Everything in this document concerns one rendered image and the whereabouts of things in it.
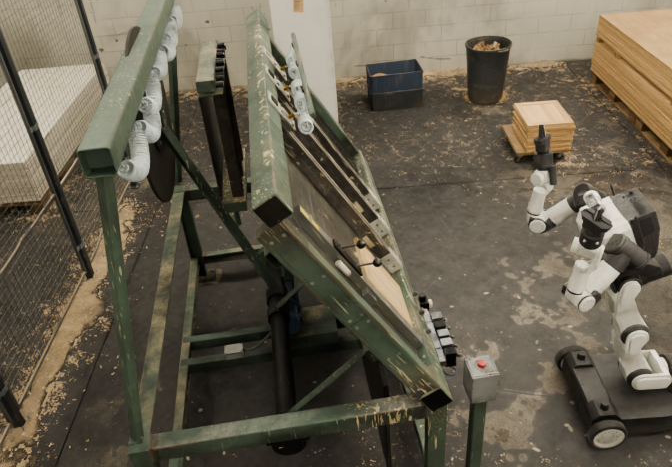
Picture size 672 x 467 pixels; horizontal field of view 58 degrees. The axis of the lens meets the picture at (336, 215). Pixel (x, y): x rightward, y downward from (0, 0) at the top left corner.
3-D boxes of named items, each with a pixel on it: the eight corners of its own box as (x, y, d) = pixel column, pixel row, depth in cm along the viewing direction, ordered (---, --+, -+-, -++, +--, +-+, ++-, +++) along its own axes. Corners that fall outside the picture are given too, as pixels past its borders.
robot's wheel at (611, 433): (620, 441, 332) (627, 417, 320) (624, 449, 327) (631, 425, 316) (583, 443, 332) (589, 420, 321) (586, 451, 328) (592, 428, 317)
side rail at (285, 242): (418, 399, 261) (440, 387, 258) (255, 239, 204) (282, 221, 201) (415, 388, 266) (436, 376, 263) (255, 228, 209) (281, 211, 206)
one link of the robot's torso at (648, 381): (652, 362, 347) (657, 346, 340) (669, 391, 330) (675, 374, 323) (616, 365, 347) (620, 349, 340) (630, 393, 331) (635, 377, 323)
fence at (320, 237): (416, 349, 280) (423, 345, 279) (291, 216, 231) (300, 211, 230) (414, 341, 284) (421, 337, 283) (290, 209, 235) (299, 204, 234)
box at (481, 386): (496, 401, 269) (500, 373, 259) (470, 405, 268) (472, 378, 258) (487, 380, 279) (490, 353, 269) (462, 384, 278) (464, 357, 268)
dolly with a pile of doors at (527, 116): (570, 161, 577) (577, 122, 554) (515, 166, 578) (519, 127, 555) (550, 132, 627) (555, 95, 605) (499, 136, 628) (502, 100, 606)
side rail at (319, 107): (346, 161, 436) (359, 153, 433) (247, 39, 379) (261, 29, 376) (344, 156, 442) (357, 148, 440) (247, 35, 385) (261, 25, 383)
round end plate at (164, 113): (176, 234, 270) (128, 60, 225) (162, 236, 270) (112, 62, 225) (188, 151, 336) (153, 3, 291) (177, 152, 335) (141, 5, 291)
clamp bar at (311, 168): (392, 276, 323) (431, 252, 318) (249, 112, 262) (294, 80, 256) (388, 264, 332) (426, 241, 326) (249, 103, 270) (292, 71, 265)
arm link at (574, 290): (566, 263, 259) (555, 298, 269) (582, 277, 250) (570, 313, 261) (586, 258, 262) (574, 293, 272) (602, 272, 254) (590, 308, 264)
